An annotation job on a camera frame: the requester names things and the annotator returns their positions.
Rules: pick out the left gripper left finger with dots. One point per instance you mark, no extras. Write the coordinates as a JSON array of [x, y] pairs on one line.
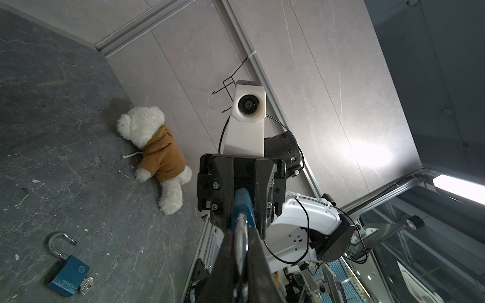
[[221, 282]]

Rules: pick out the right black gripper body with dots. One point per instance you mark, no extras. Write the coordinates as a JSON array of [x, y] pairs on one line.
[[220, 176]]

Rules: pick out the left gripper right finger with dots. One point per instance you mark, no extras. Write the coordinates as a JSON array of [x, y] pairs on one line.
[[261, 284]]

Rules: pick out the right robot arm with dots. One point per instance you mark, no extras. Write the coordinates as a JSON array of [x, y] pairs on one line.
[[327, 230]]

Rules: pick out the white teddy bear brown hoodie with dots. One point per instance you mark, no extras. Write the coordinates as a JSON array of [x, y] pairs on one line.
[[162, 159]]

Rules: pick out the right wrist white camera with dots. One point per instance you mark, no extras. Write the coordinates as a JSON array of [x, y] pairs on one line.
[[244, 134]]

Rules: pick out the black wire hook rack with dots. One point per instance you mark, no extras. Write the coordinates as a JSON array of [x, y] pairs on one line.
[[230, 80]]

